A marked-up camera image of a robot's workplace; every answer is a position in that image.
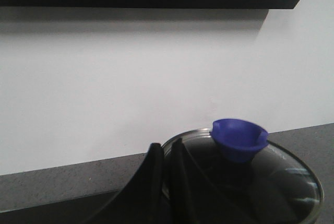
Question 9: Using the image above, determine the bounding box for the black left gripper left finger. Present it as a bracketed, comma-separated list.
[86, 143, 172, 224]

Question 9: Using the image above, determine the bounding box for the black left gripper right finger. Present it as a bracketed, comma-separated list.
[169, 138, 209, 223]

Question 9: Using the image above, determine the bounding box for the glass lid with blue knob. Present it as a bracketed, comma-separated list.
[162, 119, 324, 223]

